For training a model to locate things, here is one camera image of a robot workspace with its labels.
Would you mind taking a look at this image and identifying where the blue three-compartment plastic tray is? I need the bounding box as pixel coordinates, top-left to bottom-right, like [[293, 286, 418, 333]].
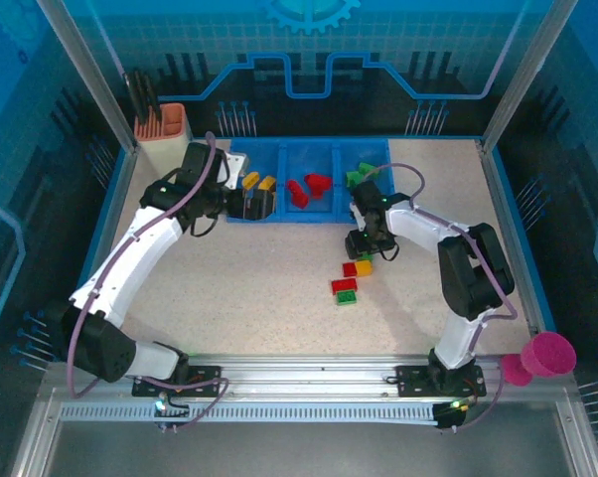
[[226, 137, 399, 225]]

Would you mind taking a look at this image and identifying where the beige orange utensil holder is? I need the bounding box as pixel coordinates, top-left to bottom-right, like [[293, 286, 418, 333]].
[[133, 102, 197, 186]]

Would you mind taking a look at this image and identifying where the right controller board with LED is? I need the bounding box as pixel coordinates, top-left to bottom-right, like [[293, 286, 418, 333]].
[[433, 397, 472, 431]]

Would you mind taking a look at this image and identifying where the controller board with led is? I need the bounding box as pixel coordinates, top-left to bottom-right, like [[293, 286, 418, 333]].
[[433, 397, 472, 431], [152, 395, 191, 431]]

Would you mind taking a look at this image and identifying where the small pink plastic cup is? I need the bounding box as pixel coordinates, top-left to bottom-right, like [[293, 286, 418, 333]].
[[500, 353, 534, 388]]

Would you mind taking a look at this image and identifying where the large pink plastic cup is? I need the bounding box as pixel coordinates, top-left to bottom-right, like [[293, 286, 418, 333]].
[[520, 331, 578, 379]]

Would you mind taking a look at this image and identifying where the left controller board with LED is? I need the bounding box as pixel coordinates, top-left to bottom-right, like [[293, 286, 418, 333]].
[[152, 395, 191, 431]]

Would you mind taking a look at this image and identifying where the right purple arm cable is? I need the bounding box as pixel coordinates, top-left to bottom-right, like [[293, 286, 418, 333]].
[[363, 162, 520, 431]]

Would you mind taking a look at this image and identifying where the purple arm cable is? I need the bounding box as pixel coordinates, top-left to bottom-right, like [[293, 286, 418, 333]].
[[363, 162, 520, 431], [66, 131, 230, 433]]

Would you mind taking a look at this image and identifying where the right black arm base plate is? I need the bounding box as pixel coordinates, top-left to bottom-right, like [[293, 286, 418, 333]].
[[394, 350, 488, 398]]

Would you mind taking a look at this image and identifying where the aluminium front rail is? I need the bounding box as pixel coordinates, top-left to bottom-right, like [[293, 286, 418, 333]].
[[39, 353, 578, 404]]

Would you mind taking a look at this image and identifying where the left blue aluminium side rail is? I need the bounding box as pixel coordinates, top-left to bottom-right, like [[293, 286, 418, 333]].
[[55, 148, 141, 362]]

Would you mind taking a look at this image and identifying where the blue aluminium side rail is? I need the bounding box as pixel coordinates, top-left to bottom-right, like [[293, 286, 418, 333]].
[[477, 141, 558, 333], [55, 148, 141, 362]]

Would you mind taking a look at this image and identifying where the right blue aluminium side rail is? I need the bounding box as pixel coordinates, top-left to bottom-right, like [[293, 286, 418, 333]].
[[477, 141, 558, 333]]

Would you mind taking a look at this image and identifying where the black utensil handle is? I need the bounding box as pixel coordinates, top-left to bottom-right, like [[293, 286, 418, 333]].
[[122, 72, 144, 125], [144, 73, 163, 121], [132, 71, 152, 124]]

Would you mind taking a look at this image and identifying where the white slotted cable duct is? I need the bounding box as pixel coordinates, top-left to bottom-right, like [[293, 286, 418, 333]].
[[59, 400, 440, 424]]

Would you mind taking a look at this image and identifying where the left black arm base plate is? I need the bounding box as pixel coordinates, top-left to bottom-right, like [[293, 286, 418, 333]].
[[131, 365, 224, 398]]

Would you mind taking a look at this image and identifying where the grey aluminium front frame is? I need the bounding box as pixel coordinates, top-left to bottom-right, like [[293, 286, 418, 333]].
[[10, 397, 598, 477]]

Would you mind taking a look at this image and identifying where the left aluminium frame post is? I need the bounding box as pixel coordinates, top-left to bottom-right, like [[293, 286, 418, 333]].
[[35, 0, 141, 153]]

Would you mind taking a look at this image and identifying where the aluminium frame post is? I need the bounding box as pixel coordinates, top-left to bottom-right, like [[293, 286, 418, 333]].
[[480, 0, 581, 153], [35, 0, 141, 153]]

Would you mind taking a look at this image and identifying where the right aluminium frame post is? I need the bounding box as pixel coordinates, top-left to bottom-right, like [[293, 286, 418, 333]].
[[480, 0, 581, 153]]

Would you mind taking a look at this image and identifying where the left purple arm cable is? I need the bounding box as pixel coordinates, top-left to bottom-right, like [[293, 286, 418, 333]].
[[66, 131, 230, 433]]

